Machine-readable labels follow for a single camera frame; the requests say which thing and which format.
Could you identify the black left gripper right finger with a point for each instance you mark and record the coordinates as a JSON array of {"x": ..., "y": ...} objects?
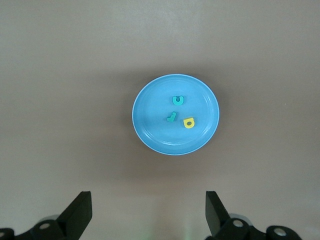
[{"x": 217, "y": 220}]

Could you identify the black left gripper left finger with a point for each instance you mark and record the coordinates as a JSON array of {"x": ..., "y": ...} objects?
[{"x": 75, "y": 217}]

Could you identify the yellow letter d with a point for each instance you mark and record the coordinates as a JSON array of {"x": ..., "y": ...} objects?
[{"x": 185, "y": 124}]

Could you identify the teal letter r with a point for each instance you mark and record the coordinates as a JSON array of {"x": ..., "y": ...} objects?
[{"x": 170, "y": 118}]

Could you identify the teal letter c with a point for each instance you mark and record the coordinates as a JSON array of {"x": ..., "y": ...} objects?
[{"x": 178, "y": 103}]

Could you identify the blue plate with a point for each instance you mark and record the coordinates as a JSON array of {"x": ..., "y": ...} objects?
[{"x": 155, "y": 135}]

